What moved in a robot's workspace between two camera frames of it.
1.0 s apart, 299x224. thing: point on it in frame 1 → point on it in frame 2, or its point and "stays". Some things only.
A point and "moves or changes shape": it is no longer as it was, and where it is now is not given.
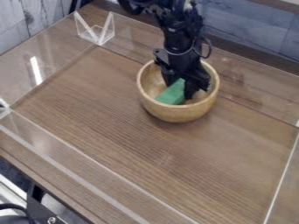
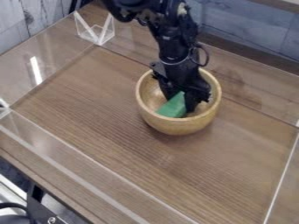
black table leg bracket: [39, 213] stays
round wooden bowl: [151, 85] moves or changes shape
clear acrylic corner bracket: [97, 34] stays
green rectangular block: [172, 94] moves or changes shape
